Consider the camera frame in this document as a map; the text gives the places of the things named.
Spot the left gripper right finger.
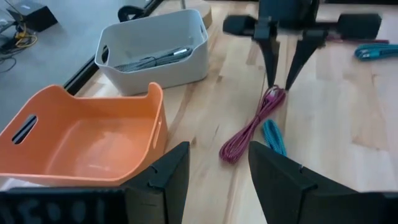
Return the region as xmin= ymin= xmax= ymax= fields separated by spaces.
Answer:
xmin=248 ymin=141 xmax=364 ymax=224

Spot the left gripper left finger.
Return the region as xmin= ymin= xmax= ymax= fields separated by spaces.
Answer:
xmin=124 ymin=141 xmax=191 ymax=224

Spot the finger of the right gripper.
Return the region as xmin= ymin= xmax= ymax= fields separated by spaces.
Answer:
xmin=285 ymin=30 xmax=326 ymax=91
xmin=252 ymin=19 xmax=281 ymax=89

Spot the teal braided USB cable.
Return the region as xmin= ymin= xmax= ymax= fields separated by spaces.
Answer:
xmin=354 ymin=42 xmax=398 ymax=62
xmin=262 ymin=119 xmax=288 ymax=157

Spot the maroon braided USB cable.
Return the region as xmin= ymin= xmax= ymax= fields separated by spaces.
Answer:
xmin=218 ymin=85 xmax=287 ymax=165

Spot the grey braided USB cable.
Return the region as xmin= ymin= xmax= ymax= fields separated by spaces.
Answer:
xmin=113 ymin=46 xmax=194 ymax=73

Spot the orange plastic bin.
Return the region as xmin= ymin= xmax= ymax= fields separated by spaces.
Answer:
xmin=0 ymin=82 xmax=169 ymax=188

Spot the grey plastic bin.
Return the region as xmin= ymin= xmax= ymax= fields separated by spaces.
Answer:
xmin=94 ymin=8 xmax=210 ymax=96

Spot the black box device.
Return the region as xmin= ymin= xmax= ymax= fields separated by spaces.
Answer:
xmin=6 ymin=1 xmax=59 ymax=32

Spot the yellow floor cable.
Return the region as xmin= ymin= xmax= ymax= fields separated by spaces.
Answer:
xmin=13 ymin=22 xmax=39 ymax=49

